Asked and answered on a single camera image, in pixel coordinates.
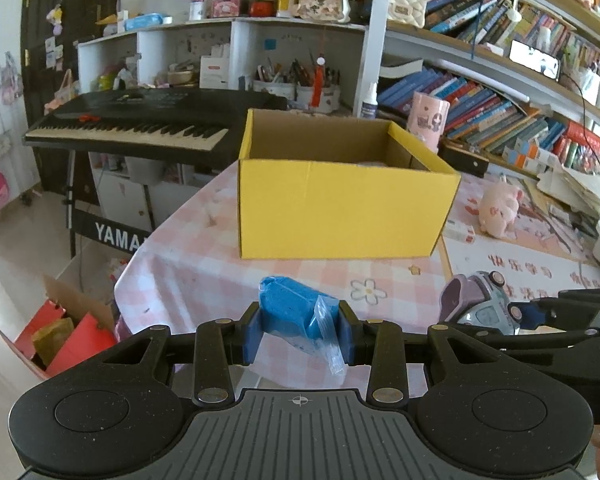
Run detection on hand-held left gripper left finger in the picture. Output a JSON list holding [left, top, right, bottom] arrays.
[[40, 301, 264, 407]]

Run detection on blue tissue pack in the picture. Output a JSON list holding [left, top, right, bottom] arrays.
[[124, 12, 164, 32]]

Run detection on stack of papers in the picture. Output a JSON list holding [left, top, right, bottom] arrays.
[[522, 161, 600, 232]]

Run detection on white orange carton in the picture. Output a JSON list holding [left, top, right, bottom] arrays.
[[504, 137, 531, 168], [522, 147, 554, 174]]

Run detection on white glue bottle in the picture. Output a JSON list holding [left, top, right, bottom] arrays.
[[362, 81, 380, 120]]

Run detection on pink plush pig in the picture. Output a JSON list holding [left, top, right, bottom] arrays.
[[479, 181, 524, 239]]

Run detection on row of slanted books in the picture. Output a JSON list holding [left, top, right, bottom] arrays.
[[377, 66, 572, 162]]

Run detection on pink box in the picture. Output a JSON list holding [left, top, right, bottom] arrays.
[[210, 0, 249, 19]]

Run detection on red tassel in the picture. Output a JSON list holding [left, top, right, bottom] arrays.
[[312, 57, 327, 109]]

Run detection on pink printed cup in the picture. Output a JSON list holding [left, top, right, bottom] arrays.
[[406, 91, 451, 154]]

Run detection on blue packet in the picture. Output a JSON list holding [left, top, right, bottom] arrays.
[[258, 275, 346, 377]]

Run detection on white box red label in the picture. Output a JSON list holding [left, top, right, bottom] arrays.
[[199, 55, 230, 90]]

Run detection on black electronic keyboard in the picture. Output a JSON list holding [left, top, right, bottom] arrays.
[[24, 89, 289, 167]]

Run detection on white bookshelf frame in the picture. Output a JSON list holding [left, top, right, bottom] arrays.
[[352, 0, 600, 133]]

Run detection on white pen holders with brushes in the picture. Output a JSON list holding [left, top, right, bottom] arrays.
[[252, 57, 342, 114]]

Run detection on black pencil case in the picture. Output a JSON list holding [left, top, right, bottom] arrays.
[[438, 140, 490, 177]]

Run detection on black cable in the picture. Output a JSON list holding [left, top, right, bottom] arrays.
[[559, 66, 600, 222]]

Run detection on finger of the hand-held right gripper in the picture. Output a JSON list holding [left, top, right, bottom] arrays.
[[507, 287, 600, 332], [447, 322, 600, 357]]

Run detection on dark door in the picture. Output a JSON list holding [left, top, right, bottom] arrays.
[[19, 0, 122, 197]]

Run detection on row of shelf books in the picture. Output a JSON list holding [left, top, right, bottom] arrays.
[[422, 0, 600, 77]]

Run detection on white shelf unit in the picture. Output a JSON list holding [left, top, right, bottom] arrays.
[[77, 16, 372, 117]]

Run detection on red marker pen box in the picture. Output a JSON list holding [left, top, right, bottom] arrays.
[[551, 120, 600, 177]]

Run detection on white red eraser box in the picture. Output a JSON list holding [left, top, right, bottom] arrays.
[[442, 220, 476, 242]]

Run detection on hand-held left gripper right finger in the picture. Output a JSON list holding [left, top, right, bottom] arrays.
[[336, 301, 561, 406]]

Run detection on phone on shelf stand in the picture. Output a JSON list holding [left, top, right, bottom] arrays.
[[508, 40, 561, 82]]

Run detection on keyboard stand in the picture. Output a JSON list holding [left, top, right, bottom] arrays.
[[66, 149, 157, 261]]

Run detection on printed cartoon desk mat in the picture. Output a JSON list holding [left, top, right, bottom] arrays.
[[437, 187, 600, 313]]

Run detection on yellow cardboard box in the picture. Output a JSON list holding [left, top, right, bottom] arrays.
[[237, 108, 462, 261]]

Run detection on white quilted bag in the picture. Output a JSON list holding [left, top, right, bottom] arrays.
[[387, 0, 428, 30]]

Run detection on grey purple toy car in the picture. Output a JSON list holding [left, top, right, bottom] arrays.
[[439, 270, 524, 336]]

